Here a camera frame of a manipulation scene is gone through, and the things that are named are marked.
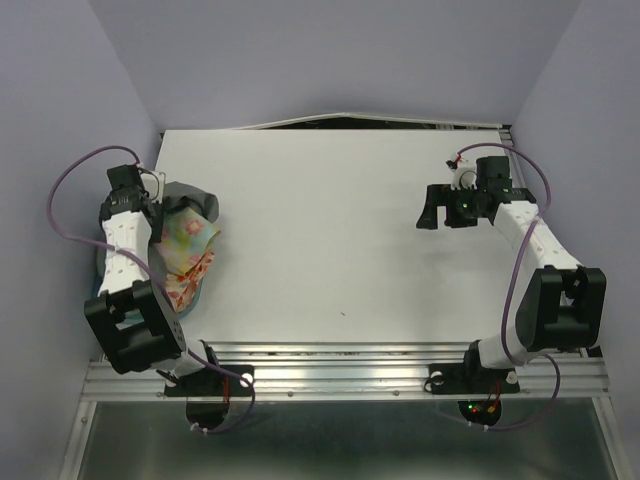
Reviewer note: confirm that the blue plastic basin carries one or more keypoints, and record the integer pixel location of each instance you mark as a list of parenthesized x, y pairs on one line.
[(158, 264)]

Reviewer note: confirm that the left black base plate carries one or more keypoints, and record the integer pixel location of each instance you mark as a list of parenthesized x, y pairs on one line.
[(209, 383)]

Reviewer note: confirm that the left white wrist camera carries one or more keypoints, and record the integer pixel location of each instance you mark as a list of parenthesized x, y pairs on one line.
[(154, 183)]

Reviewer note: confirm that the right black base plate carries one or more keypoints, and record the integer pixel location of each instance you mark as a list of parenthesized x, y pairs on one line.
[(455, 379)]

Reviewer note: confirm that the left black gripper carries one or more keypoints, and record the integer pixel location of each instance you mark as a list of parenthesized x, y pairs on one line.
[(157, 227)]

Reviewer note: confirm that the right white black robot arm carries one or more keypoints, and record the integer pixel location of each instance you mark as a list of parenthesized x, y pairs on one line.
[(555, 302)]

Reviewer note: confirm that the pastel floral skirt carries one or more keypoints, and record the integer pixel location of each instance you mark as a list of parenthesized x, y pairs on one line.
[(187, 241)]

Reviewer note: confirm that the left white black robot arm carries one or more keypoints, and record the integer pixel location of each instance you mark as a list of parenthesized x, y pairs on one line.
[(129, 284)]

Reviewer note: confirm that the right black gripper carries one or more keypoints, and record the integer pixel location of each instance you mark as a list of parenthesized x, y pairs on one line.
[(440, 195)]

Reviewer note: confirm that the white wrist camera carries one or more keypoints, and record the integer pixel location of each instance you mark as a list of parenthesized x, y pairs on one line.
[(154, 183), (464, 173)]

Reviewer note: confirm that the orange floral skirt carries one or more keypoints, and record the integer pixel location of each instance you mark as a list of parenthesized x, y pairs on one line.
[(183, 287)]

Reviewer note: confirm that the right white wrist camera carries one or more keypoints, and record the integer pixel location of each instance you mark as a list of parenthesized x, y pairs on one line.
[(464, 173)]

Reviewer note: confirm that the grey pleated skirt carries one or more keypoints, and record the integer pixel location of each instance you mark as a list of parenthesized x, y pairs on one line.
[(179, 196)]

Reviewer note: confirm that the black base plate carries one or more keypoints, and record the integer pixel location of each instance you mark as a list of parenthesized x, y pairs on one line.
[(209, 383), (455, 379)]

